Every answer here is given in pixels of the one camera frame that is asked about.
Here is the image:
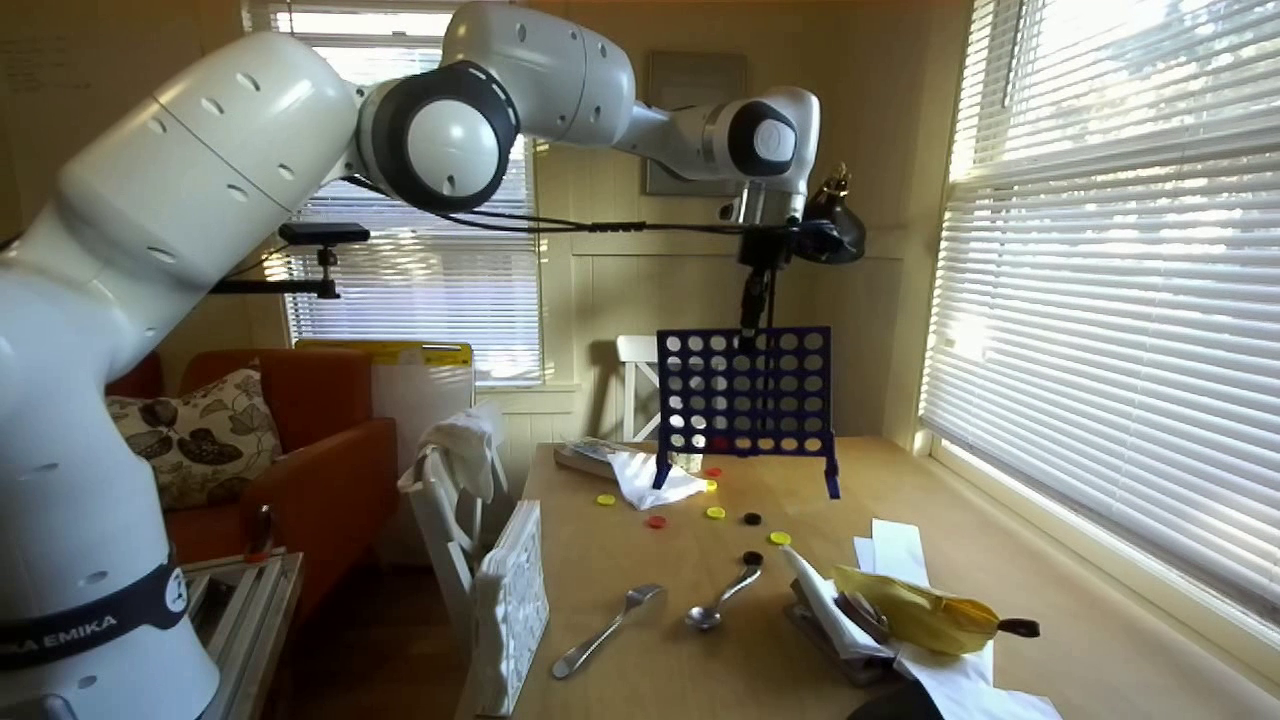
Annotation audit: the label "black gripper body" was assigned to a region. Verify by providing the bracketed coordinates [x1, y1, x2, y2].
[737, 221, 802, 304]

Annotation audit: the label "blue connect four grid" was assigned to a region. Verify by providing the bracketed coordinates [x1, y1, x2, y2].
[650, 325, 844, 502]

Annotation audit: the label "yellow banana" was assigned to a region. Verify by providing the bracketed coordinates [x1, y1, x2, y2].
[826, 559, 1045, 658]

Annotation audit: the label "illustrated paperback book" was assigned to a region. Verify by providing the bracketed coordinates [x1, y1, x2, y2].
[551, 436, 631, 487]

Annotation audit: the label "black floor lamp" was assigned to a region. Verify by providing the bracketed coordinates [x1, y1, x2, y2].
[795, 160, 872, 401]

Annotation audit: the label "white cross-back wooden chair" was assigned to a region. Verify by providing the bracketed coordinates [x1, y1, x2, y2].
[613, 331, 674, 449]

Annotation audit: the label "white crumpled napkin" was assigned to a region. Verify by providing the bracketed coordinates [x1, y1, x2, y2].
[604, 445, 712, 515]

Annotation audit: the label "loose white paper sheets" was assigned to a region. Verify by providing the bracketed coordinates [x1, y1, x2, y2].
[847, 515, 1064, 720]

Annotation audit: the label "white folded paper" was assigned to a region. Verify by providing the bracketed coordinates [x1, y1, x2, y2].
[784, 538, 892, 668]

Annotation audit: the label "silver spoon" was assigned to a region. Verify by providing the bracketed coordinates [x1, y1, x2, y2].
[686, 546, 774, 637]

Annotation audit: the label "white framed window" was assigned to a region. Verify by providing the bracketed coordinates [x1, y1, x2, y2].
[256, 0, 549, 390]

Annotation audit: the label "white towel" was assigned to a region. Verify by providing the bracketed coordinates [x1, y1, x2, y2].
[432, 408, 513, 502]

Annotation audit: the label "white window blinds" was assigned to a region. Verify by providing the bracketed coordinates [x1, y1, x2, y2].
[918, 0, 1280, 624]

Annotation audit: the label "translucent bin yellow lid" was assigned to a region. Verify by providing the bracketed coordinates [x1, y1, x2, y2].
[294, 336, 481, 472]

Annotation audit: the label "silver fork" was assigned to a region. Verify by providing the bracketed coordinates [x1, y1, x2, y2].
[549, 581, 668, 683]

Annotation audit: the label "orange sofa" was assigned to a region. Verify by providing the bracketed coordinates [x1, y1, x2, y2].
[103, 344, 402, 631]

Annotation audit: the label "leaf patterned pillow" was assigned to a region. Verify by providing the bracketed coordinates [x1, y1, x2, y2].
[103, 368, 289, 510]

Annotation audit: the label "stack of framed panels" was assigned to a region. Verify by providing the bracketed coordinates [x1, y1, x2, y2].
[175, 546, 310, 720]

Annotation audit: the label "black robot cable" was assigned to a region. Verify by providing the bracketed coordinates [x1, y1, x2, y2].
[338, 164, 758, 242]

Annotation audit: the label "black stereo camera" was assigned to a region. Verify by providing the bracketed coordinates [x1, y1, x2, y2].
[275, 221, 378, 247]

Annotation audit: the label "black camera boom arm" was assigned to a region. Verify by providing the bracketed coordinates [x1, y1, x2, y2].
[206, 240, 345, 304]

